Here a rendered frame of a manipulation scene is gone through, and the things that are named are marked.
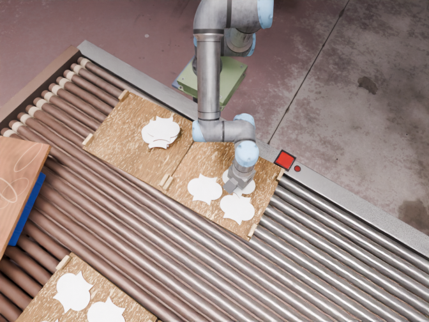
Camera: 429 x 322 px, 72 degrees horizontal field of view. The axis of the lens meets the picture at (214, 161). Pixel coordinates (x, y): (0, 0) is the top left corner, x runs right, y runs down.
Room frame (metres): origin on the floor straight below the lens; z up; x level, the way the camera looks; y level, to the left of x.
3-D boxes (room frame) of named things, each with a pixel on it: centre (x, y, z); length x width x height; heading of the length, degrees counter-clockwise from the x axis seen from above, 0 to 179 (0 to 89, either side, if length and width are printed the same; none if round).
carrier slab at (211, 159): (0.41, -0.05, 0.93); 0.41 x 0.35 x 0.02; 64
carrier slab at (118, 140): (0.60, 0.32, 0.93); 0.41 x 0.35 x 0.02; 65
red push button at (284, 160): (0.53, -0.31, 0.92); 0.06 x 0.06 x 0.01; 60
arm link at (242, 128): (0.51, -0.08, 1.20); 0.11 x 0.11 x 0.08; 4
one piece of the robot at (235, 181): (0.39, -0.09, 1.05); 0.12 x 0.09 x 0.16; 138
